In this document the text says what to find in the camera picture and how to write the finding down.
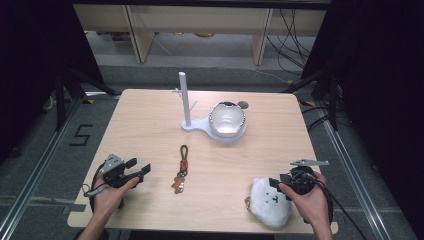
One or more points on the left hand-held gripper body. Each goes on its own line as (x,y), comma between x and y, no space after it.
(113,166)

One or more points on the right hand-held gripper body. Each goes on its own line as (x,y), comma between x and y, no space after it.
(301,180)

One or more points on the white plush toy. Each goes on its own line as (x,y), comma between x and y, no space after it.
(268,206)

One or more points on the white hook stand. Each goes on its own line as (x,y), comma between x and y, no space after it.
(196,124)

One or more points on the white gold-rimmed bowl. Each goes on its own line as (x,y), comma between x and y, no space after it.
(227,119)

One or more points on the person's right hand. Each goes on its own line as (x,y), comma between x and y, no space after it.
(310,203)

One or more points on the person's left hand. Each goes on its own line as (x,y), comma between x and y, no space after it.
(108,196)

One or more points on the grey tape strip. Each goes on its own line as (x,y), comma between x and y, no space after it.
(75,208)

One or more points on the black tripod stand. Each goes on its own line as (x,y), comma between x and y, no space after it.
(328,96)
(63,93)

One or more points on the black curtain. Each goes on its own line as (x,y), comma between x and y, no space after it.
(383,83)
(33,66)

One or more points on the yellow object under desk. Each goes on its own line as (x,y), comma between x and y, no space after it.
(204,34)

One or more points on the light wooden desk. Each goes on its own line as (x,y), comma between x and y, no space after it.
(200,18)

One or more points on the aluminium floor rail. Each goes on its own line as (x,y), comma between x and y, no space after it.
(353,173)
(30,186)

